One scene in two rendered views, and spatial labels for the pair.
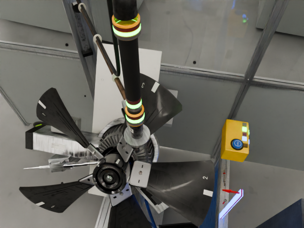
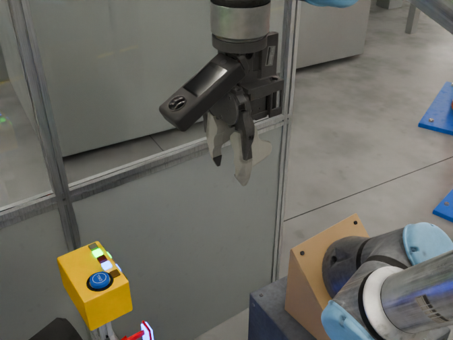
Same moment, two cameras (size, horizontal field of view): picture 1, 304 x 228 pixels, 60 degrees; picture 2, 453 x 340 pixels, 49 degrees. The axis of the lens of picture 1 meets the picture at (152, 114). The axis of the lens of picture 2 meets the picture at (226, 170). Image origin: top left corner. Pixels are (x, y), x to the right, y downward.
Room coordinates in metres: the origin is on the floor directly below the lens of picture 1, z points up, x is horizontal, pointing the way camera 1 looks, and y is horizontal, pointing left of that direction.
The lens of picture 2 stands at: (-0.17, -0.01, 1.83)
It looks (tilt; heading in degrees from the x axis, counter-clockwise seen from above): 33 degrees down; 313
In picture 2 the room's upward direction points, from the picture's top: straight up
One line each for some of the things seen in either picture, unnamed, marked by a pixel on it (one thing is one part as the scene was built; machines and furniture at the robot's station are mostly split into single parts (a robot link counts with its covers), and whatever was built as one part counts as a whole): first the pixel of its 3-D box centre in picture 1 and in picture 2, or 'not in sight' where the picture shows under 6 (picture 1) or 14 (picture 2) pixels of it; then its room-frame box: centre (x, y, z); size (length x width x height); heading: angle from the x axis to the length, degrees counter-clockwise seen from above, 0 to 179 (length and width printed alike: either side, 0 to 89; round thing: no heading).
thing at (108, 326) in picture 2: not in sight; (101, 316); (0.57, -0.37, 0.92); 0.03 x 0.03 x 0.12; 79
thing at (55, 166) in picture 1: (58, 166); not in sight; (0.42, 0.38, 1.08); 0.07 x 0.04 x 0.06; 89
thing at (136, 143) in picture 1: (134, 123); not in sight; (0.36, 0.04, 1.50); 0.09 x 0.07 x 0.10; 24
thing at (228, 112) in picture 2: not in sight; (243, 77); (0.24, -0.48, 1.57); 0.09 x 0.08 x 0.12; 79
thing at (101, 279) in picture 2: (237, 144); (100, 280); (0.52, -0.36, 1.08); 0.04 x 0.04 x 0.02
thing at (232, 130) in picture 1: (234, 140); (95, 285); (0.57, -0.37, 1.02); 0.16 x 0.10 x 0.11; 169
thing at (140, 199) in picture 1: (135, 195); not in sight; (0.36, 0.07, 0.91); 0.12 x 0.08 x 0.12; 169
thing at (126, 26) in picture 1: (126, 26); not in sight; (0.35, 0.04, 1.81); 0.04 x 0.04 x 0.03
